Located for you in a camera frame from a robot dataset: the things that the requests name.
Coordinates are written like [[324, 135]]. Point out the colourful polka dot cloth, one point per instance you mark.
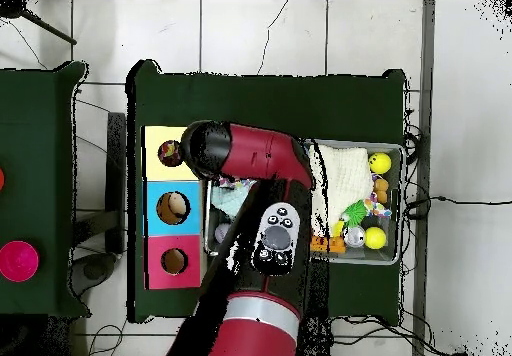
[[169, 154], [237, 182]]

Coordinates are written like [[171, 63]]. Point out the cream yellow cloth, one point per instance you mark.
[[344, 184]]

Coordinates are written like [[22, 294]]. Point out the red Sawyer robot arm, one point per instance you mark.
[[256, 156]]

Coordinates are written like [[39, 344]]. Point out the wooden box with three holes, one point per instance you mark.
[[156, 204]]

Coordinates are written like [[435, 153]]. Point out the clear mesh bin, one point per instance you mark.
[[392, 252]]

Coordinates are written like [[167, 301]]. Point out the mint green cloth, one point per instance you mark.
[[230, 201]]

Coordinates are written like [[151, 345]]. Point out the small white ball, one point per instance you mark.
[[222, 234]]

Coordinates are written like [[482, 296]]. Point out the orange toy brick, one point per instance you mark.
[[330, 245]]

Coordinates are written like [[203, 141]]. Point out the green spiky ball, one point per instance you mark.
[[356, 212]]

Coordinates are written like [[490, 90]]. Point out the silver can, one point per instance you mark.
[[354, 237]]

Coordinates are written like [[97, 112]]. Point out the orange plush toy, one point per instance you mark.
[[381, 188]]

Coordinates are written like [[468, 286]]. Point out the yellow smiley ball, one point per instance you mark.
[[379, 163]]

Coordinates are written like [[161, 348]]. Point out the plain yellow ball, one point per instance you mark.
[[375, 238]]

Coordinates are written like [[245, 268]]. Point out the side table with green cloth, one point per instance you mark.
[[40, 172]]

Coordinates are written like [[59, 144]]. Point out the pink disc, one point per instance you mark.
[[18, 262]]

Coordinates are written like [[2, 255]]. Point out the red disc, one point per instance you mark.
[[2, 179]]

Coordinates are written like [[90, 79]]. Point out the black tripod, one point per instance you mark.
[[12, 9]]

